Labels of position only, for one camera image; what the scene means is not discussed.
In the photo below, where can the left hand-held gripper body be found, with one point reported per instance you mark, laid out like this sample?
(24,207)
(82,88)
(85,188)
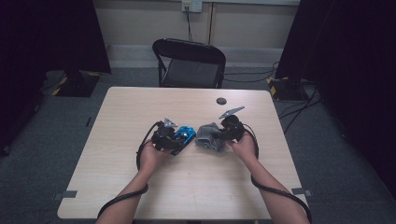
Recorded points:
(165,138)

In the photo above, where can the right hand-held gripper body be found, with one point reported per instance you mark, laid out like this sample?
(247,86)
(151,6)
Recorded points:
(233,127)

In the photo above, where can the blue and black toy car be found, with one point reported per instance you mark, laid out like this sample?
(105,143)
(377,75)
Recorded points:
(185,133)

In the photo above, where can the person's right hand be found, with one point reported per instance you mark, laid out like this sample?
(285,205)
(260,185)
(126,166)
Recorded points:
(246,149)

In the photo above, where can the person's left hand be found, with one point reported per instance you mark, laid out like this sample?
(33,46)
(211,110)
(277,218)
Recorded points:
(151,160)

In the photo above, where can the black stand base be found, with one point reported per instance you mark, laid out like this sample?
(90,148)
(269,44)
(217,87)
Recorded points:
(77,85)
(286,88)

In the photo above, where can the black folding chair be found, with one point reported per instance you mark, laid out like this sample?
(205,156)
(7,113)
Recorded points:
(190,73)

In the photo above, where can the grey tape strip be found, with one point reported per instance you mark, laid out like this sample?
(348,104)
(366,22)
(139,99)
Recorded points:
(300,191)
(66,194)

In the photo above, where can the black curtain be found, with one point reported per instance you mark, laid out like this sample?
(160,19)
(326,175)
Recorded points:
(40,46)
(351,62)

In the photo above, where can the white wall socket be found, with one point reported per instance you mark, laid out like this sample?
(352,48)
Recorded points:
(192,5)

